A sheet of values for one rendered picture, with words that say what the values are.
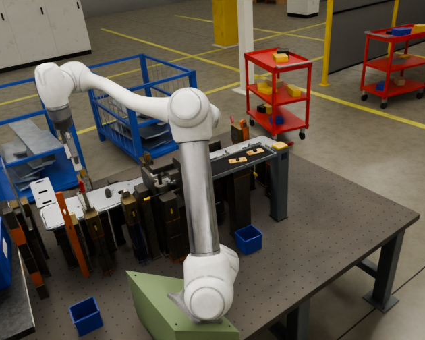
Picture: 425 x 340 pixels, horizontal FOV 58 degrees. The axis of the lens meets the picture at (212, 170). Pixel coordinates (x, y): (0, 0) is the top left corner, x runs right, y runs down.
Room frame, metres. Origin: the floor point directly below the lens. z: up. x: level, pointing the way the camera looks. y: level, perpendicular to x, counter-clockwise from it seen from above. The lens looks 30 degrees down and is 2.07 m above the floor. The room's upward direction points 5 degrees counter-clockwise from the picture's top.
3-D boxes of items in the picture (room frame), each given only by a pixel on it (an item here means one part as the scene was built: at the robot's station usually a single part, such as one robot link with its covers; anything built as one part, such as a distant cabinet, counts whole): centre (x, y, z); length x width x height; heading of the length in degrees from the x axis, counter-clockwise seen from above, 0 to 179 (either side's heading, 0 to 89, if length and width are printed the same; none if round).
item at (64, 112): (1.46, 0.58, 1.54); 0.09 x 0.09 x 0.06
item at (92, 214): (1.42, 0.57, 0.87); 0.10 x 0.07 x 0.35; 28
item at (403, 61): (4.97, -2.54, 0.49); 0.81 x 0.46 x 0.97; 111
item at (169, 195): (1.46, 0.21, 0.89); 0.09 x 0.08 x 0.38; 28
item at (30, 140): (3.58, 1.87, 0.47); 1.20 x 0.80 x 0.95; 31
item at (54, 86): (1.47, 0.58, 1.65); 0.13 x 0.11 x 0.16; 169
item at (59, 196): (1.40, 0.67, 0.95); 0.03 x 0.01 x 0.50; 118
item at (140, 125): (4.23, 0.75, 0.47); 1.20 x 0.80 x 0.95; 34
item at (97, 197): (1.81, 0.22, 1.00); 1.38 x 0.22 x 0.02; 118
